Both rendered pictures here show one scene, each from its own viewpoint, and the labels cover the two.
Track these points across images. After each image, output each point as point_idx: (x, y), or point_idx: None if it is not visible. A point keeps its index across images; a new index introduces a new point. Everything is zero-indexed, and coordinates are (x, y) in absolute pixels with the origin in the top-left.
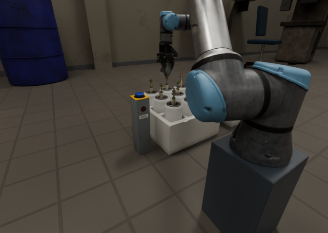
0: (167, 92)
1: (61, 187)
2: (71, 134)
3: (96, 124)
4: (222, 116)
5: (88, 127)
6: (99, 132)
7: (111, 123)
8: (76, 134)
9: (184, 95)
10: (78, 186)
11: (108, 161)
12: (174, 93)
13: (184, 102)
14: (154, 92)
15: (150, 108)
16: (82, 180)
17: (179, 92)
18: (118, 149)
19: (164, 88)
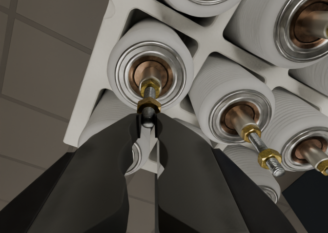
0: (175, 105)
1: (133, 232)
2: (18, 187)
3: (7, 144)
4: None
5: (14, 162)
6: (54, 161)
7: (31, 126)
8: (27, 184)
9: (274, 107)
10: (147, 225)
11: (142, 195)
12: (224, 118)
13: (285, 169)
14: (139, 162)
15: (150, 162)
16: (142, 221)
17: (246, 96)
18: (133, 176)
19: (138, 80)
